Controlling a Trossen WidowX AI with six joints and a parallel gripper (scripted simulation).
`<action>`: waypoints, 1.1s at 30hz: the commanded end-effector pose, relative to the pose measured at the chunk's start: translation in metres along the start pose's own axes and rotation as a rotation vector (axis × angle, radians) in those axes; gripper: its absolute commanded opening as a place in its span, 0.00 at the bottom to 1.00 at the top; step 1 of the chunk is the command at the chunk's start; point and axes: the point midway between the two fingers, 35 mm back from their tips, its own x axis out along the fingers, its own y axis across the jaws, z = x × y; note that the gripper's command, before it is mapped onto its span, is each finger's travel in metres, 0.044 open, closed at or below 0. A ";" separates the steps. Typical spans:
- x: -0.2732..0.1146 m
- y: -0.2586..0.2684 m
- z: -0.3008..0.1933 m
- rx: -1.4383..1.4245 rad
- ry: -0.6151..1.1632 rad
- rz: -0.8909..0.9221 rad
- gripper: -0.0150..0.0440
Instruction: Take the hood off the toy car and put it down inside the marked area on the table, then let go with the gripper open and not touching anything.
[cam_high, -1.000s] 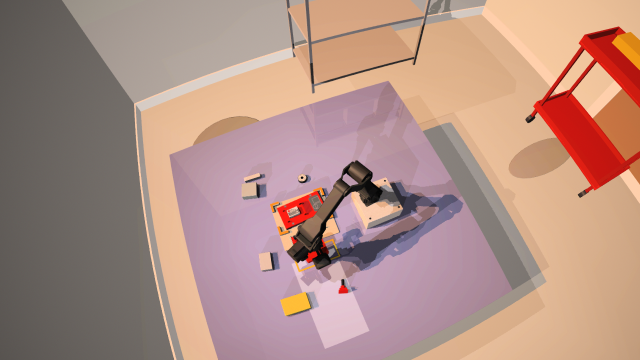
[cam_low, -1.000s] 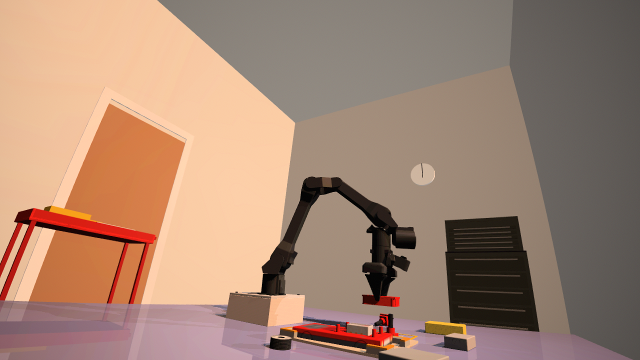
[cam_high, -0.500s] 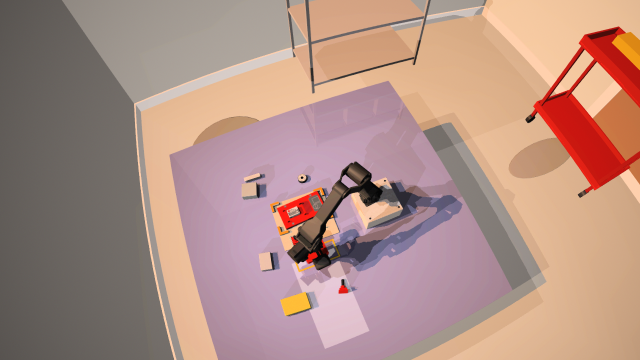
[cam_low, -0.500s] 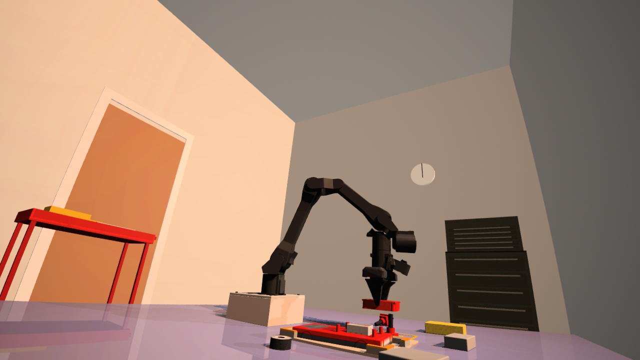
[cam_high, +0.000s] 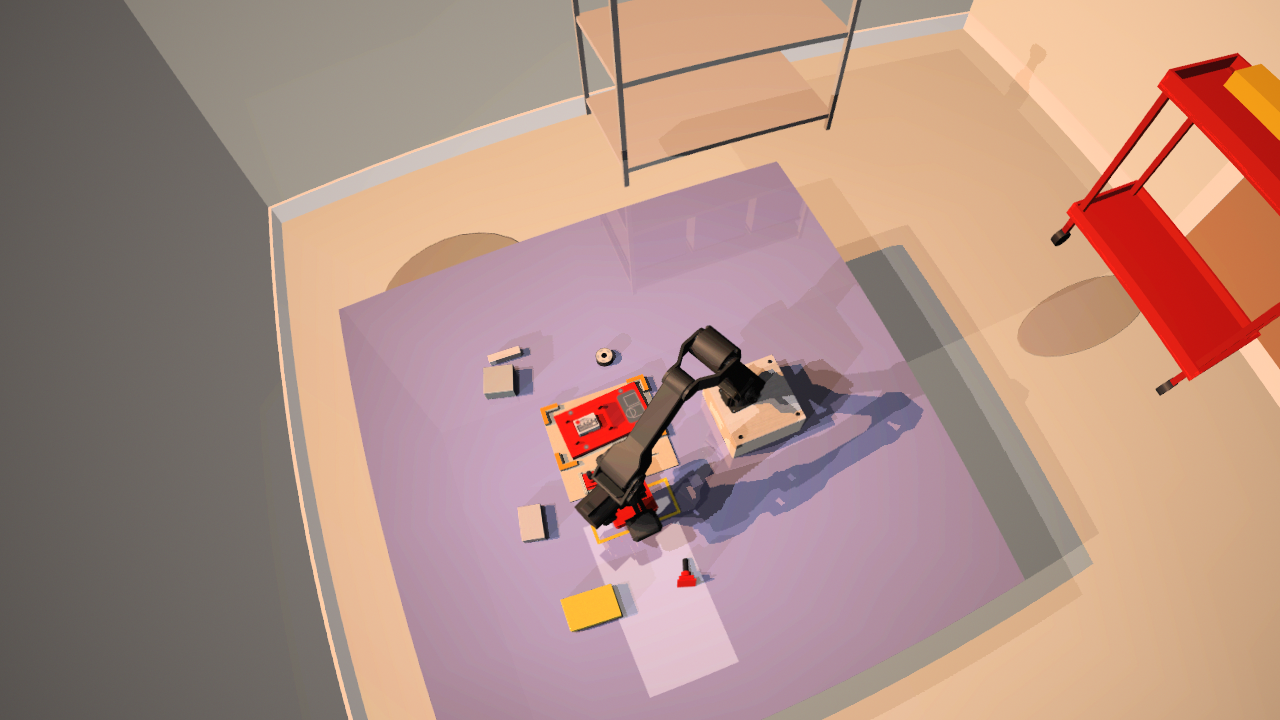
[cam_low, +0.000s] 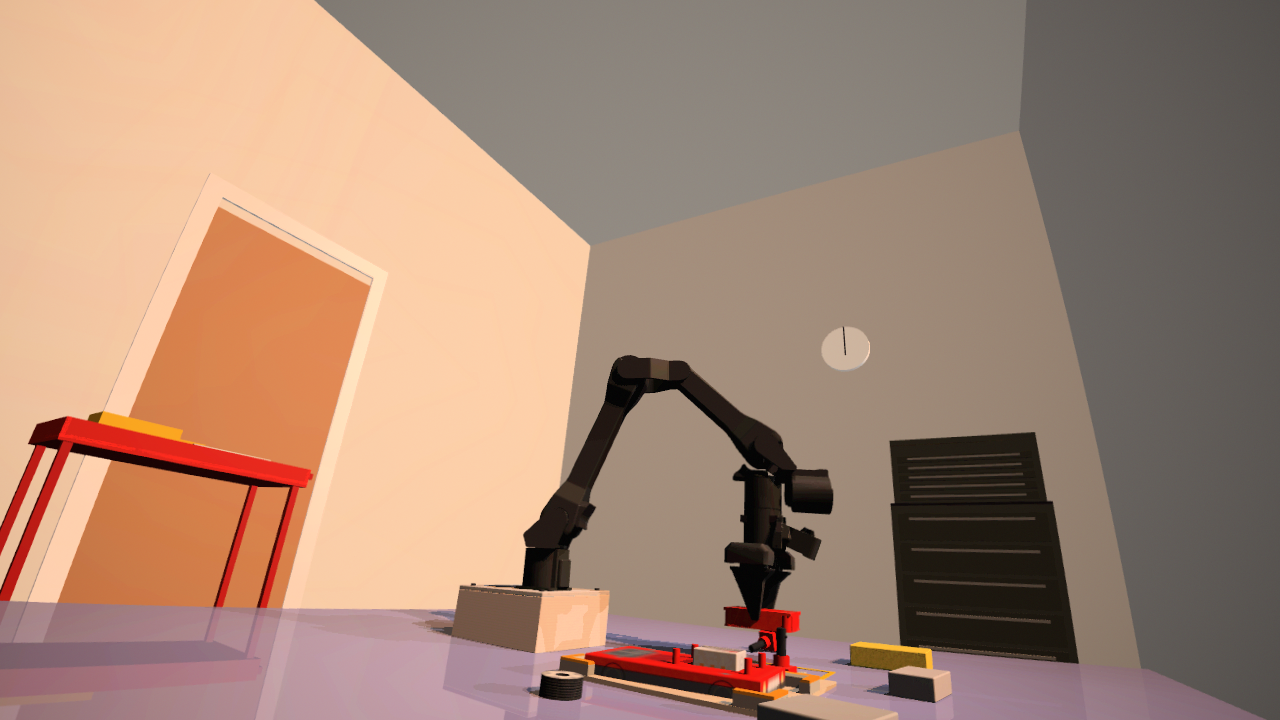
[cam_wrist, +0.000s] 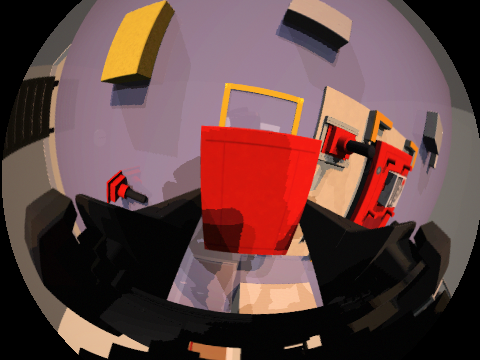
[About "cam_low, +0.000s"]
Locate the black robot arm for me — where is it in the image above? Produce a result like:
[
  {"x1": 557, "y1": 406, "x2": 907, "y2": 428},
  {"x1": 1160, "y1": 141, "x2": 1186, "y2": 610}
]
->
[{"x1": 516, "y1": 355, "x2": 833, "y2": 592}]

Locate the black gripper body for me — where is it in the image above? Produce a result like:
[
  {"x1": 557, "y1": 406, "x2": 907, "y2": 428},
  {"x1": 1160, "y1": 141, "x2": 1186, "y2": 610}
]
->
[{"x1": 724, "y1": 509, "x2": 795, "y2": 571}]

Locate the black toy tyre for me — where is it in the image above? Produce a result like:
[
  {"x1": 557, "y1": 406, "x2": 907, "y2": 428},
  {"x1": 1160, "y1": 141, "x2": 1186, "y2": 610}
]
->
[{"x1": 539, "y1": 670, "x2": 582, "y2": 701}]

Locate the yellow curved block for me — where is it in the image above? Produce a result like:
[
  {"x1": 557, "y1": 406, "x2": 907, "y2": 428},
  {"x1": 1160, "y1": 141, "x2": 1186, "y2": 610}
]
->
[{"x1": 850, "y1": 642, "x2": 933, "y2": 671}]

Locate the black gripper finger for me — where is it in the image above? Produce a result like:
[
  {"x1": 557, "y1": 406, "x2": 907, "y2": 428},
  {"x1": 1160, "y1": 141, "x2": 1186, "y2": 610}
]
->
[
  {"x1": 762, "y1": 571, "x2": 791, "y2": 609},
  {"x1": 730, "y1": 566, "x2": 774, "y2": 621}
]

